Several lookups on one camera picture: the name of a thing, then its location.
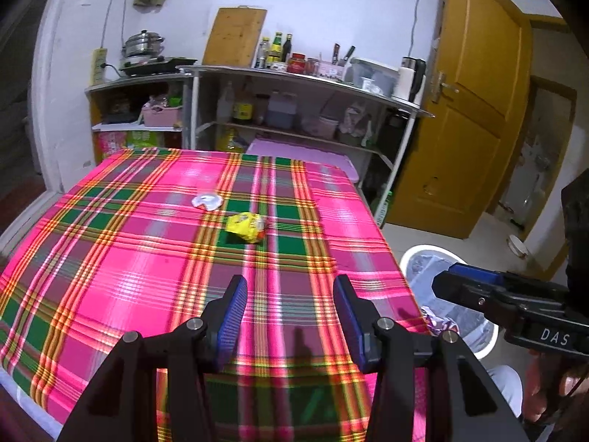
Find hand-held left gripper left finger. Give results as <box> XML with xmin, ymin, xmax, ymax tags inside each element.
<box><xmin>55</xmin><ymin>275</ymin><xmax>248</xmax><ymax>442</ymax></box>

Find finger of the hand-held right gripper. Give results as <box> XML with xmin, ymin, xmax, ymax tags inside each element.
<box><xmin>431</xmin><ymin>262</ymin><xmax>522</xmax><ymax>329</ymax></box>

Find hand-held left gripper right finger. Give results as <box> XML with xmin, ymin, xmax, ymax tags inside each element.
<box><xmin>333</xmin><ymin>274</ymin><xmax>528</xmax><ymax>442</ymax></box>

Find white round trash bin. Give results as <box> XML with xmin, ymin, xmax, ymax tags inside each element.
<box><xmin>398</xmin><ymin>244</ymin><xmax>501</xmax><ymax>362</ymax></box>

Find yellow snack wrapper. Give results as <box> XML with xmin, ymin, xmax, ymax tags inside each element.
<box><xmin>225</xmin><ymin>212</ymin><xmax>268</xmax><ymax>244</ymax></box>

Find person's right hand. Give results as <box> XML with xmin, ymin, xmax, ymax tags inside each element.
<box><xmin>523</xmin><ymin>351</ymin><xmax>589</xmax><ymax>425</ymax></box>

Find clear plastic bin liner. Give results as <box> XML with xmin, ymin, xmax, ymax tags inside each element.
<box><xmin>407</xmin><ymin>252</ymin><xmax>495</xmax><ymax>353</ymax></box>

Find purple patterned wrapper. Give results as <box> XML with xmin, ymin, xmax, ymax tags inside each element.
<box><xmin>422</xmin><ymin>308</ymin><xmax>461</xmax><ymax>338</ymax></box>

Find white floor bowl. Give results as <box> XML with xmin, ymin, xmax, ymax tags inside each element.
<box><xmin>508</xmin><ymin>234</ymin><xmax>530</xmax><ymax>259</ymax></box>

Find person's grey trouser leg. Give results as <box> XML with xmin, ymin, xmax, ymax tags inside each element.
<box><xmin>485</xmin><ymin>365</ymin><xmax>524</xmax><ymax>419</ymax></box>

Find person's dark jacket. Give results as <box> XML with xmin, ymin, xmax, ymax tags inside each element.
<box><xmin>560</xmin><ymin>177</ymin><xmax>589</xmax><ymax>286</ymax></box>

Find pink plaid tablecloth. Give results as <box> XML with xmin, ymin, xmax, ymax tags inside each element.
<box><xmin>0</xmin><ymin>147</ymin><xmax>435</xmax><ymax>442</ymax></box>

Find white paper scrap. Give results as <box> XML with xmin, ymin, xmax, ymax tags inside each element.
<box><xmin>191</xmin><ymin>193</ymin><xmax>225</xmax><ymax>211</ymax></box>

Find pink lid storage box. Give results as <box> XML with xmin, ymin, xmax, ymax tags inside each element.
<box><xmin>245</xmin><ymin>139</ymin><xmax>360</xmax><ymax>186</ymax></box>

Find yellow oil jug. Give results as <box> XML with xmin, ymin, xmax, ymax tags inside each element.
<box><xmin>216</xmin><ymin>126</ymin><xmax>247</xmax><ymax>153</ymax></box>

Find yellow wooden door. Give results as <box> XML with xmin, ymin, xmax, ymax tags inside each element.
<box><xmin>383</xmin><ymin>0</ymin><xmax>535</xmax><ymax>241</ymax></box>

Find crumpled plastic bags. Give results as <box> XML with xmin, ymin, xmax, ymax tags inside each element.
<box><xmin>340</xmin><ymin>103</ymin><xmax>374</xmax><ymax>147</ymax></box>

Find pink translucent jar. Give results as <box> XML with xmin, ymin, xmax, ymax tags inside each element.
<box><xmin>301</xmin><ymin>115</ymin><xmax>339</xmax><ymax>139</ymax></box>

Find green cardboard box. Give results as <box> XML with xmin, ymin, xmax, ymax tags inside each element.
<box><xmin>126</xmin><ymin>129</ymin><xmax>163</xmax><ymax>150</ymax></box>

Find pink cardboard box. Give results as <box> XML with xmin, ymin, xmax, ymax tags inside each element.
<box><xmin>94</xmin><ymin>131</ymin><xmax>128</xmax><ymax>165</ymax></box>

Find dark plastic jug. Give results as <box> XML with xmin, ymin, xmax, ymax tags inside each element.
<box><xmin>265</xmin><ymin>91</ymin><xmax>298</xmax><ymax>130</ymax></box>

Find yellow label oil bottle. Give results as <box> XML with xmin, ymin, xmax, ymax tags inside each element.
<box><xmin>232</xmin><ymin>85</ymin><xmax>254</xmax><ymax>123</ymax></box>

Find white black electric kettle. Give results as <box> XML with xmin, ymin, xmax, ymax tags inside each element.
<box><xmin>391</xmin><ymin>56</ymin><xmax>427</xmax><ymax>103</ymax></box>

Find clear plastic bottle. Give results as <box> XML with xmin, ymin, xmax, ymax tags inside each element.
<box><xmin>216</xmin><ymin>83</ymin><xmax>236</xmax><ymax>123</ymax></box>

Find pink storage basket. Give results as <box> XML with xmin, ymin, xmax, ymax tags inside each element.
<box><xmin>140</xmin><ymin>101</ymin><xmax>185</xmax><ymax>128</ymax></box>

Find clear plastic container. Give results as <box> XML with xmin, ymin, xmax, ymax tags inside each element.
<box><xmin>349</xmin><ymin>57</ymin><xmax>401</xmax><ymax>96</ymax></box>

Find large metal shelf rack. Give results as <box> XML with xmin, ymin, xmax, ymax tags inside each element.
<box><xmin>177</xmin><ymin>65</ymin><xmax>436</xmax><ymax>232</ymax></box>

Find pink utensil basket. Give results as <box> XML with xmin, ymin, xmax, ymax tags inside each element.
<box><xmin>317</xmin><ymin>60</ymin><xmax>347</xmax><ymax>82</ymax></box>

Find small metal shelf rack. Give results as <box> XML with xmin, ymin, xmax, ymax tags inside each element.
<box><xmin>84</xmin><ymin>73</ymin><xmax>195</xmax><ymax>167</ymax></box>

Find black induction cooker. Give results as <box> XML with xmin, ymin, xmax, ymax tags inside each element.
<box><xmin>118</xmin><ymin>56</ymin><xmax>199</xmax><ymax>78</ymax></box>

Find wooden cutting board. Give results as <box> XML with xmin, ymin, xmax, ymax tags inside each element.
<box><xmin>202</xmin><ymin>6</ymin><xmax>268</xmax><ymax>69</ymax></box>

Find yellow power strip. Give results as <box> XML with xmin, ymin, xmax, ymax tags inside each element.
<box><xmin>89</xmin><ymin>47</ymin><xmax>108</xmax><ymax>88</ymax></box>

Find steel pot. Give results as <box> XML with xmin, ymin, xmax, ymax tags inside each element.
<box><xmin>121</xmin><ymin>29</ymin><xmax>166</xmax><ymax>63</ymax></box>

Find metal door handle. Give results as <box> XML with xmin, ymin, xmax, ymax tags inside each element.
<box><xmin>430</xmin><ymin>71</ymin><xmax>460</xmax><ymax>105</ymax></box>

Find thin wall cable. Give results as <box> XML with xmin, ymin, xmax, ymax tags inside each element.
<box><xmin>407</xmin><ymin>0</ymin><xmax>425</xmax><ymax>62</ymax></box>

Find wall power cable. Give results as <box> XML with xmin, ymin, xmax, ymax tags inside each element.
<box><xmin>98</xmin><ymin>0</ymin><xmax>130</xmax><ymax>52</ymax></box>

